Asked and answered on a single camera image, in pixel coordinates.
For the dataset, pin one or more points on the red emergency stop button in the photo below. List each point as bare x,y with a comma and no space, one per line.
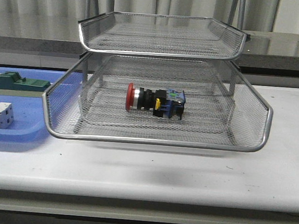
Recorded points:
162,103

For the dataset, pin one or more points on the silver mesh tray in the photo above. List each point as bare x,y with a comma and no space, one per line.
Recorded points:
65,100
206,119
161,35

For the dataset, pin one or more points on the grey background counter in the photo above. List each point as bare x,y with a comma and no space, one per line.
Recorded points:
34,41

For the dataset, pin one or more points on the green and beige switch block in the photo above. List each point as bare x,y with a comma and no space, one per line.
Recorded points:
13,84

